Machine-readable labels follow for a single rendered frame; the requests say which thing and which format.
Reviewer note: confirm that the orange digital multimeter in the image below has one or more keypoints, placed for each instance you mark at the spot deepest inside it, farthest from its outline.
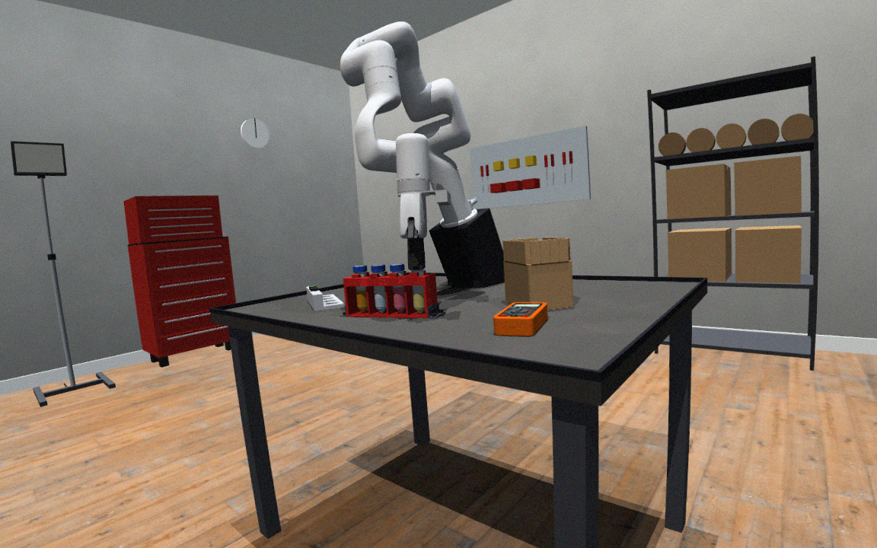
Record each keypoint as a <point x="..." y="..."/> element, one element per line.
<point x="520" y="319"/>

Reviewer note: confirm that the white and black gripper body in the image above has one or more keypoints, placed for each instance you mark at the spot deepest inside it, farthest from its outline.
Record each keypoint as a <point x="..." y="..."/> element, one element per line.
<point x="413" y="204"/>

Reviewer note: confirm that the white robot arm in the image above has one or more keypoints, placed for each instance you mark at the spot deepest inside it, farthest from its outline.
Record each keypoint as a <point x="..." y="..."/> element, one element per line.
<point x="420" y="158"/>

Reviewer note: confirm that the brown cardboard box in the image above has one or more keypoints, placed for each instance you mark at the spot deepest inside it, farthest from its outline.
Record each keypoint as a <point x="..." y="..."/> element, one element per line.
<point x="546" y="274"/>

